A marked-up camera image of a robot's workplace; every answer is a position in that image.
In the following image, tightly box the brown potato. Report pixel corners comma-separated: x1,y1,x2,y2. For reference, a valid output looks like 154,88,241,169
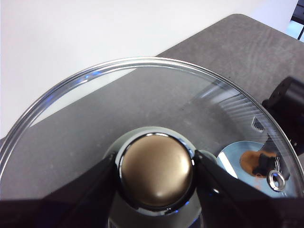
239,150,277,177

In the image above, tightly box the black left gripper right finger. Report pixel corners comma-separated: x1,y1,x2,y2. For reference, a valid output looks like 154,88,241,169
193,149,304,228

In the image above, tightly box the black metal frame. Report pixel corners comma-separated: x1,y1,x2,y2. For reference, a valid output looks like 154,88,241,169
291,0,304,41

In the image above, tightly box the glass lid with green knob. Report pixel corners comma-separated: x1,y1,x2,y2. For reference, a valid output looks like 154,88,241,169
0,56,299,228

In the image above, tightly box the blue round plate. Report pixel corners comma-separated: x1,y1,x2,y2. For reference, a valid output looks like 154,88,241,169
217,141,297,198

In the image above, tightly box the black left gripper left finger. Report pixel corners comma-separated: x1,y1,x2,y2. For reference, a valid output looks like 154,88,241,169
0,152,119,228

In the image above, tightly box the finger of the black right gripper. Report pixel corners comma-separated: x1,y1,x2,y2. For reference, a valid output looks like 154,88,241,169
252,153,272,175

